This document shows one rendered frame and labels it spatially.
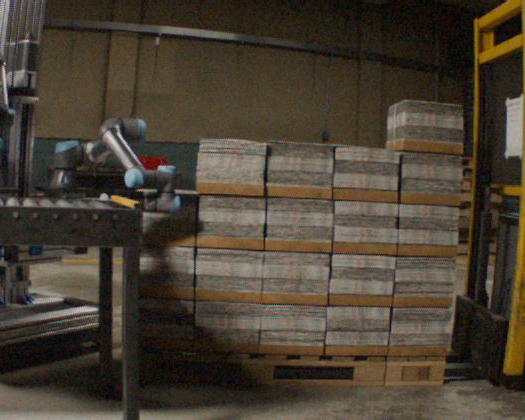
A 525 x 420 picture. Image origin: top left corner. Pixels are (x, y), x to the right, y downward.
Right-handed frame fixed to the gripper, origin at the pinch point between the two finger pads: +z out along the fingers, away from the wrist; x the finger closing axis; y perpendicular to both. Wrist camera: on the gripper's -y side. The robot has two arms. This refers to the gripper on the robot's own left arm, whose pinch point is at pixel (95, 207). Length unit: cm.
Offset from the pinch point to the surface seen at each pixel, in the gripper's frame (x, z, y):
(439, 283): 33, -147, -28
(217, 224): -2, -53, -6
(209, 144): -2, -48, 28
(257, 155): 5, -67, 24
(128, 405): 63, -2, -62
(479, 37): -6, -199, 99
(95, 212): 63, 9, 2
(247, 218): 2, -65, -3
